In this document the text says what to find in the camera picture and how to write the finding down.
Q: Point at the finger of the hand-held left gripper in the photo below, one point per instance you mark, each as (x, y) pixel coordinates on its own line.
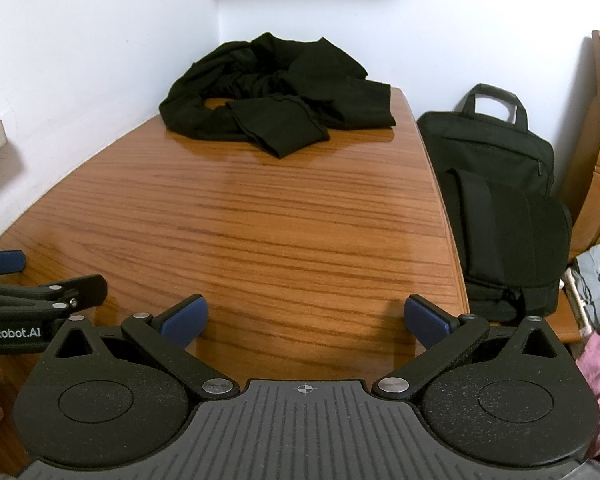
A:
(5, 262)
(80, 290)

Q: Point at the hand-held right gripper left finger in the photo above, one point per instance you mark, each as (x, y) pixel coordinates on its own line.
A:
(187, 320)

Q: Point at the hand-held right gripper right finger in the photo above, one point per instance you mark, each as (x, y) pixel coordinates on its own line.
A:
(422, 320)

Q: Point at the black garment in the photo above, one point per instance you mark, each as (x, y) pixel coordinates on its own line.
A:
(280, 90)

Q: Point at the black laptop bag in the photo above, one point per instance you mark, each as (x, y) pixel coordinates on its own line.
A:
(495, 200)

